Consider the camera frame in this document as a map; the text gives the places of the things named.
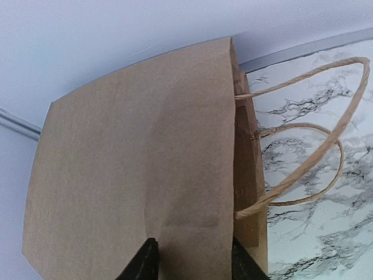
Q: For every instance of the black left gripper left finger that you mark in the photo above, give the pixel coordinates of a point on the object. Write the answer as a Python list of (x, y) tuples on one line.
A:
[(145, 263)]

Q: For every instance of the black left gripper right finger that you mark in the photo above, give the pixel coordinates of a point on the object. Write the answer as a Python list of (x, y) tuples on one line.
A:
[(244, 267)]

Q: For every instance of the brown paper bag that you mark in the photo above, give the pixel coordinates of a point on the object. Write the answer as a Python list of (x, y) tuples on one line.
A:
[(166, 148)]

